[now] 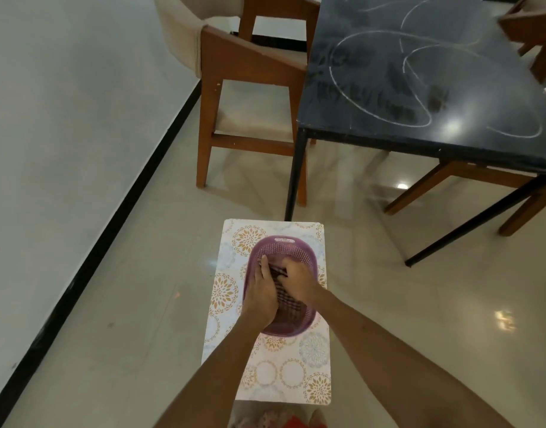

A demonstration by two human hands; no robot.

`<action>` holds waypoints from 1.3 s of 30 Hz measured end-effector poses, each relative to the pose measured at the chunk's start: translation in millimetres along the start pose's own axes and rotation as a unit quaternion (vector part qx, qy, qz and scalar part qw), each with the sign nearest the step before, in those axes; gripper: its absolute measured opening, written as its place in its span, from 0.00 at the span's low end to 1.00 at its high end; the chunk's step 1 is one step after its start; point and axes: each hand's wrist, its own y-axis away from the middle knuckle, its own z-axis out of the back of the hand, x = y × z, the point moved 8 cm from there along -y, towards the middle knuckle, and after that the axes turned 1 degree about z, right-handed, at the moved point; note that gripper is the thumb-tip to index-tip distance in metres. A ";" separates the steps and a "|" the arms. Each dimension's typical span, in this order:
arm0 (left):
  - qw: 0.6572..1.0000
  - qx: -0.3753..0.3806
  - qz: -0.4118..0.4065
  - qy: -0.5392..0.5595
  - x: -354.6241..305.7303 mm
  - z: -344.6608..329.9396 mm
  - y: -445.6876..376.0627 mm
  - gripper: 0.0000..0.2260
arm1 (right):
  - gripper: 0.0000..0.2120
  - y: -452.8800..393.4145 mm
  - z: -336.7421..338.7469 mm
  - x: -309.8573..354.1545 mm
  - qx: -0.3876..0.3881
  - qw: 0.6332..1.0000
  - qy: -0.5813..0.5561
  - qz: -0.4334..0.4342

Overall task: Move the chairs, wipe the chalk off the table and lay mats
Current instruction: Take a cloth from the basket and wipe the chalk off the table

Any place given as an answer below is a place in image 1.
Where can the person's left hand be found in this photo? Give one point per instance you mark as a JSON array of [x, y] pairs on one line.
[[259, 303]]

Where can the person's right hand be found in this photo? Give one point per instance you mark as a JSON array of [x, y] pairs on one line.
[[302, 280]]

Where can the brown striped cloth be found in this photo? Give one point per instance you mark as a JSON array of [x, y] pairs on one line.
[[290, 309]]

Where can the beige stool with patterned top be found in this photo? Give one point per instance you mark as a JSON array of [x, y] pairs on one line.
[[290, 374]]

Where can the beige cushioned wooden chair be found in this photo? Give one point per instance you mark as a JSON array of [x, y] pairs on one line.
[[246, 62], [536, 31]]

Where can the person's right forearm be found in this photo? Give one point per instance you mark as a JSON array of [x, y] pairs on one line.
[[389, 369]]

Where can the person's left forearm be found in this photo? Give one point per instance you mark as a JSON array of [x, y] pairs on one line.
[[210, 378]]

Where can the person's red garment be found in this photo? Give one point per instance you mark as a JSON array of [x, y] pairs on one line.
[[295, 423]]

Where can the purple plastic basket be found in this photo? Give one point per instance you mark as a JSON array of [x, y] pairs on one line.
[[277, 247]]

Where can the black marble table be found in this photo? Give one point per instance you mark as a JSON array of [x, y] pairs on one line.
[[500, 84]]

